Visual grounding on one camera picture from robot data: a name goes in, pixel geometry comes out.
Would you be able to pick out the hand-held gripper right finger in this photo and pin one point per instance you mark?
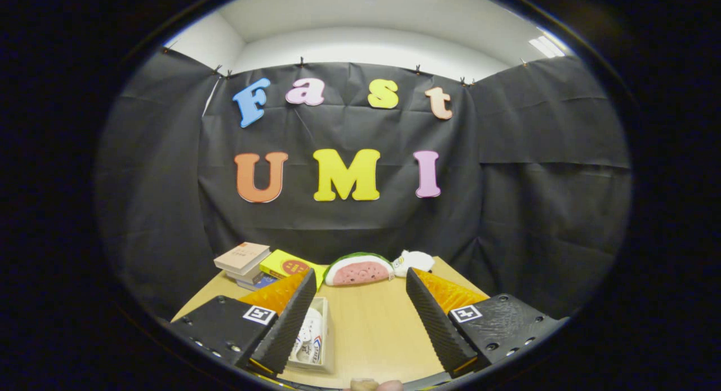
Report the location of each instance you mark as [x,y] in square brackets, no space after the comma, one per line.
[436,323]

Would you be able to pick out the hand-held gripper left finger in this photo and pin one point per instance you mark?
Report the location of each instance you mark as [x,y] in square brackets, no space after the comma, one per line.
[284,329]

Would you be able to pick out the white canvas shoe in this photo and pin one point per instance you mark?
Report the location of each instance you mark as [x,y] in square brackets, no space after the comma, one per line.
[310,332]

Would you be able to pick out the beige fabric storage box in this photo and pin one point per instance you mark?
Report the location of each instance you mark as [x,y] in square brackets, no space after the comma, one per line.
[329,334]

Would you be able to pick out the yellow book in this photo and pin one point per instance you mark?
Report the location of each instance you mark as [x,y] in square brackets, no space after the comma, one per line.
[284,264]

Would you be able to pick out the white plush toy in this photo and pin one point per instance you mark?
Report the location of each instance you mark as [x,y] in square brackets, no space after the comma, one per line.
[415,261]

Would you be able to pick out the grey book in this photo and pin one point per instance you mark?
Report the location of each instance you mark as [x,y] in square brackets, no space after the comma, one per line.
[245,276]

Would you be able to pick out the beige book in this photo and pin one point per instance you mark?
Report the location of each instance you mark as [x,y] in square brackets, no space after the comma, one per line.
[242,256]

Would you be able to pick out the watermelon slice plush toy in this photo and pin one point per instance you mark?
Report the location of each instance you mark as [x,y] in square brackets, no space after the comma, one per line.
[357,271]

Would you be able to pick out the small ceiling light panel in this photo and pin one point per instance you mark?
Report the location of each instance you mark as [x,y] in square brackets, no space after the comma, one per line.
[546,46]

